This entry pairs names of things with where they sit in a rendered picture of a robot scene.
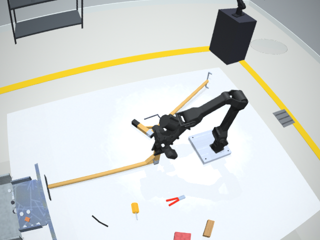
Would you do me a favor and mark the red block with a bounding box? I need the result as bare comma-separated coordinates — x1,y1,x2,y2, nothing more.
173,231,192,240

